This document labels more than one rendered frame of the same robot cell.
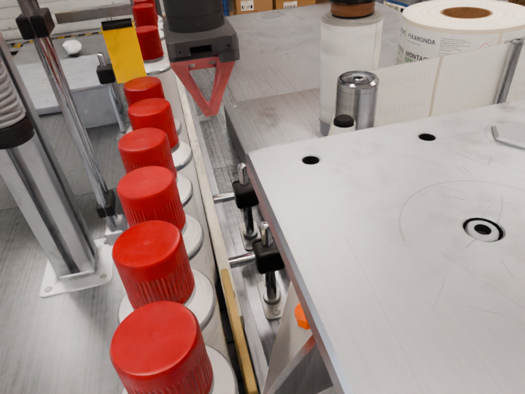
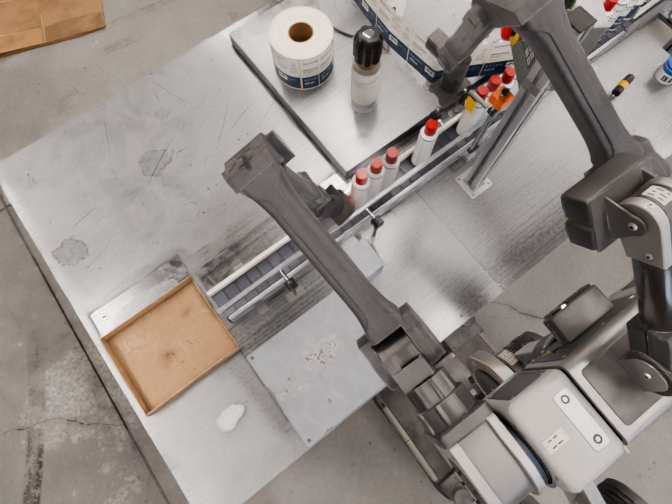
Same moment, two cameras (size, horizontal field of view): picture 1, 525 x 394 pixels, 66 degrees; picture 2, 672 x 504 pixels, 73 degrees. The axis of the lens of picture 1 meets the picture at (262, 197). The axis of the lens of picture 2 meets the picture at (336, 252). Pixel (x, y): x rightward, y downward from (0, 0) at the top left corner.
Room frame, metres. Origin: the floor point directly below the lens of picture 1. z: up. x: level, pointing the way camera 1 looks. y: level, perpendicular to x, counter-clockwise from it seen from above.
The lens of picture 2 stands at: (1.06, 0.63, 2.16)
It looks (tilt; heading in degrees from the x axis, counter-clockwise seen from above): 73 degrees down; 245
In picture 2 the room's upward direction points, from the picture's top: 1 degrees counter-clockwise
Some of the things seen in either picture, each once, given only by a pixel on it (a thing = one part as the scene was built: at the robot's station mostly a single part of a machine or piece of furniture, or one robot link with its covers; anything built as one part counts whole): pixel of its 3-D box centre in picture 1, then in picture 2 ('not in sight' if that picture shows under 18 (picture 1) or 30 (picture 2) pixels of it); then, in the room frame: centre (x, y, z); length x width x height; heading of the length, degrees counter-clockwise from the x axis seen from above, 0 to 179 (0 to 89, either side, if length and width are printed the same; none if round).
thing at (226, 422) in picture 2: (72, 47); (230, 417); (1.35, 0.57, 0.85); 0.08 x 0.07 x 0.04; 172
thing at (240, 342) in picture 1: (244, 357); not in sight; (0.16, 0.02, 0.94); 0.10 x 0.01 x 0.09; 11
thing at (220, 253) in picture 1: (183, 94); (358, 188); (0.75, 0.14, 0.90); 1.07 x 0.01 x 0.02; 11
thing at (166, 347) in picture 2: not in sight; (170, 344); (1.43, 0.31, 0.85); 0.30 x 0.26 x 0.04; 11
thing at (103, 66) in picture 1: (123, 93); (371, 221); (0.76, 0.25, 0.91); 0.07 x 0.03 x 0.16; 101
